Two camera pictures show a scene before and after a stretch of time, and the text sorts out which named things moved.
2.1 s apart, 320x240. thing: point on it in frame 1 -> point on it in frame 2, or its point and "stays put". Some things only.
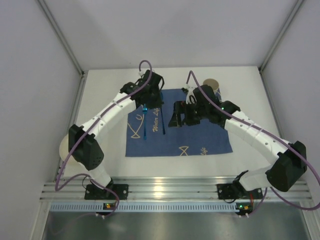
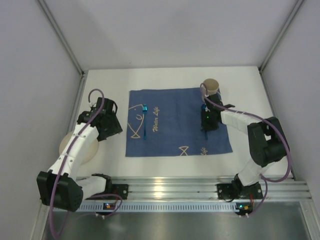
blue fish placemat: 148,134 stays put
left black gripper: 153,100 -> 110,126
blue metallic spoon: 161,103 -> 203,108
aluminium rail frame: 164,188 stays put
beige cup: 212,83 stays put
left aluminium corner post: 83,73 stays put
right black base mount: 236,191 stays put
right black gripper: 186,115 -> 208,124
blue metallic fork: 145,110 stays put
